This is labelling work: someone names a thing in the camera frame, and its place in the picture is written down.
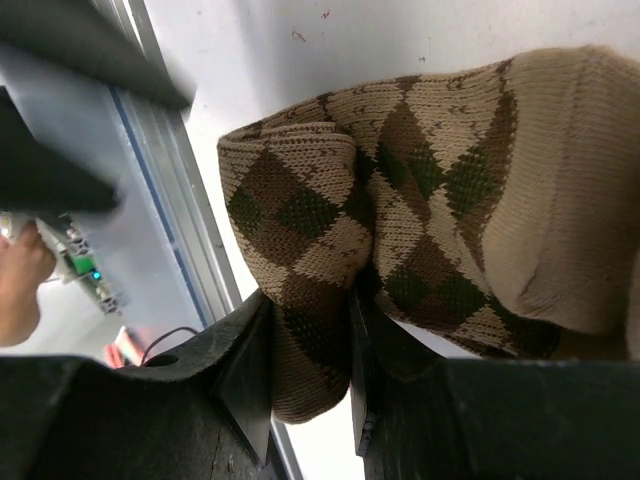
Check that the green circuit board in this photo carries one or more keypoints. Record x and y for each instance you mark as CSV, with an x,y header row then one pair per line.
x,y
76,261

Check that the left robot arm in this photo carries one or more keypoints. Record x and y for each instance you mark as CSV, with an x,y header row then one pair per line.
x,y
61,61

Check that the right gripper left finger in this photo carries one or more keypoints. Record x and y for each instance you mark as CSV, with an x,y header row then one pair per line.
x,y
207,400

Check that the aluminium rail frame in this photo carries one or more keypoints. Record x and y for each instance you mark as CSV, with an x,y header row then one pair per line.
x,y
168,164

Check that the brown argyle sock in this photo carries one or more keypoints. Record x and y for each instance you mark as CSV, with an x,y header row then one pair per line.
x,y
496,207

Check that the operator right hand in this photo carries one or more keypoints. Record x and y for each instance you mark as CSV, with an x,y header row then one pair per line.
x,y
26,263

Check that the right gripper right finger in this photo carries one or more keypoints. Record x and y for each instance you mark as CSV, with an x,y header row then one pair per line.
x,y
400,393

